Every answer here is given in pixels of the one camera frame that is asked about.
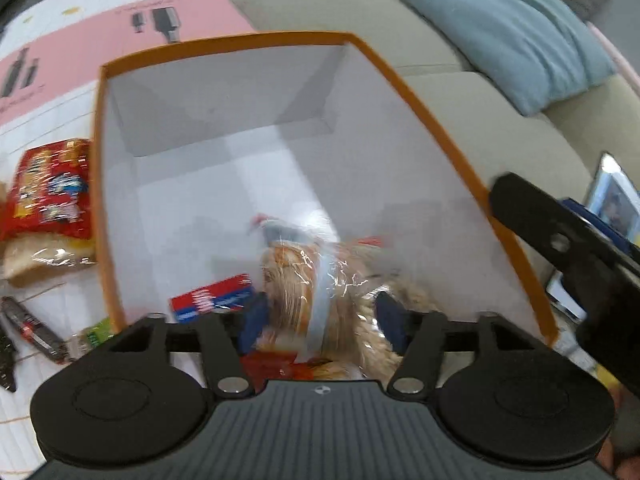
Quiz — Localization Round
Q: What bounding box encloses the clear bag of bread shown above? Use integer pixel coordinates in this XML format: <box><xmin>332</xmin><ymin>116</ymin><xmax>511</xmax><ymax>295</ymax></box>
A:
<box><xmin>253</xmin><ymin>216</ymin><xmax>437</xmax><ymax>384</ymax></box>

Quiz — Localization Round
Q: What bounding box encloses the red blue snack packet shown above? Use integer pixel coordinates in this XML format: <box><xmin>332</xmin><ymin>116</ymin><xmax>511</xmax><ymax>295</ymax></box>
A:
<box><xmin>169</xmin><ymin>273</ymin><xmax>255</xmax><ymax>324</ymax></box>

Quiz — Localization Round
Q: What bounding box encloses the beige fabric sofa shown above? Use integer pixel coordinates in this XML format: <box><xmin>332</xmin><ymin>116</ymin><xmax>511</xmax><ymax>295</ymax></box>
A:
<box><xmin>231</xmin><ymin>0</ymin><xmax>639</xmax><ymax>198</ymax></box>

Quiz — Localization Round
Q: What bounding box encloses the green snack packet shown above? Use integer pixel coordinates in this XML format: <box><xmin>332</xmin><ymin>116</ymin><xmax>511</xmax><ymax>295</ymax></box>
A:
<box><xmin>66</xmin><ymin>318</ymin><xmax>113</xmax><ymax>361</ymax></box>

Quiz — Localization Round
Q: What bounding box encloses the dark wrapped snack bar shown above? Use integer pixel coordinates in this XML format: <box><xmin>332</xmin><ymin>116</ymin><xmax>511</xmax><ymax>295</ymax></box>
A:
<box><xmin>1</xmin><ymin>296</ymin><xmax>68</xmax><ymax>364</ymax></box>

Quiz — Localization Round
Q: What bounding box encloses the sliced bread loaf bag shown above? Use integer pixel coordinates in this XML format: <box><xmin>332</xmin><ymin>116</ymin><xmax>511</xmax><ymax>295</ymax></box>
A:
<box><xmin>1</xmin><ymin>233</ymin><xmax>96</xmax><ymax>287</ymax></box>

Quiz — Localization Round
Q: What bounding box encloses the red snack bag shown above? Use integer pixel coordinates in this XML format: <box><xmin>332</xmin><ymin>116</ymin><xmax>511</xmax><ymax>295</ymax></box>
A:
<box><xmin>1</xmin><ymin>139</ymin><xmax>92</xmax><ymax>240</ymax></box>

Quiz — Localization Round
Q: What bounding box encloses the light blue cushion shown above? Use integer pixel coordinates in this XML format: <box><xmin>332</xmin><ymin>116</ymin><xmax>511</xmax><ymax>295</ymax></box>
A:
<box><xmin>407</xmin><ymin>0</ymin><xmax>616</xmax><ymax>116</ymax></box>

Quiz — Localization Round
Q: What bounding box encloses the pink checkered tablecloth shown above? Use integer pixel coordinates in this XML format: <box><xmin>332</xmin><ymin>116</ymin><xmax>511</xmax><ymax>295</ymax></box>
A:
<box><xmin>1</xmin><ymin>0</ymin><xmax>255</xmax><ymax>479</ymax></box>

